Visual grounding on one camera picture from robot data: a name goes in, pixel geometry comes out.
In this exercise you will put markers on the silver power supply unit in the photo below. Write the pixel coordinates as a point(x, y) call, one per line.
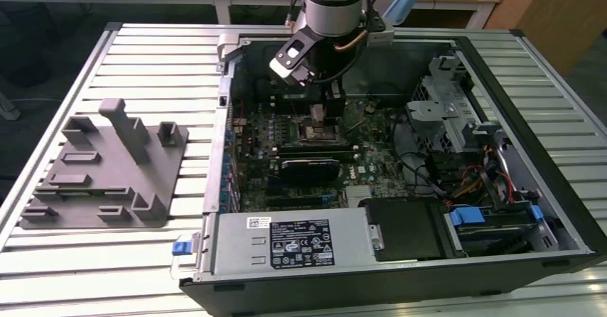
point(237, 246)

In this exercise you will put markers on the grey parts rack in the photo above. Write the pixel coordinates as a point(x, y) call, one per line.
point(119, 175)

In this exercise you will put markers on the black expansion slot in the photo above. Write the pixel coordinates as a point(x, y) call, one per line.
point(294, 201)

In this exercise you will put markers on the hard disk in blue carrier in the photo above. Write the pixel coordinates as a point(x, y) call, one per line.
point(467, 217)

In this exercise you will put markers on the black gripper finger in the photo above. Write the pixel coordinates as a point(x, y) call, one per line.
point(335, 103)
point(323, 95)

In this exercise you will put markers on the blue case latch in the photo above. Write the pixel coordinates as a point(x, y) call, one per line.
point(182, 248)

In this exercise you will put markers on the wooden cabinet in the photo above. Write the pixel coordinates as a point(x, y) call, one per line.
point(559, 18)

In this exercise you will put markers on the black graphics card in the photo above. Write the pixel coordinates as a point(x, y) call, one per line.
point(309, 169)

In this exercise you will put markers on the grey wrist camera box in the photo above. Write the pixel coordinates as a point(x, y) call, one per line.
point(381, 38)

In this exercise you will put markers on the silver disk bay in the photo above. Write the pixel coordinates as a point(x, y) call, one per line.
point(546, 242)

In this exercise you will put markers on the green motherboard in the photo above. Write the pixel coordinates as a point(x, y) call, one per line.
point(379, 185)

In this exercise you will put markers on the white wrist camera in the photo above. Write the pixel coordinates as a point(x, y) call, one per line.
point(290, 59)

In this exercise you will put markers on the small silver heat sink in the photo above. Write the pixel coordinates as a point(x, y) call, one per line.
point(358, 194)

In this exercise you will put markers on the black PC case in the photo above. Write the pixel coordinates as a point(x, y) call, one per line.
point(333, 295)

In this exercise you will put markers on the black RAM stick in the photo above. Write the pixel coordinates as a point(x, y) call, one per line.
point(283, 100)
point(315, 156)

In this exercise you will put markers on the grey metal drive cage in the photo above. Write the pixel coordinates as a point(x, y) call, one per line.
point(427, 112)

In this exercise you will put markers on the CPU socket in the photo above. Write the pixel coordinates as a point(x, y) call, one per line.
point(315, 134)

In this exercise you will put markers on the grey plastic drive latch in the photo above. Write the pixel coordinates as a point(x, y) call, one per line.
point(483, 128)

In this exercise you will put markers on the grey chair leg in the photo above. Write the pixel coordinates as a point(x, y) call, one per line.
point(8, 111)

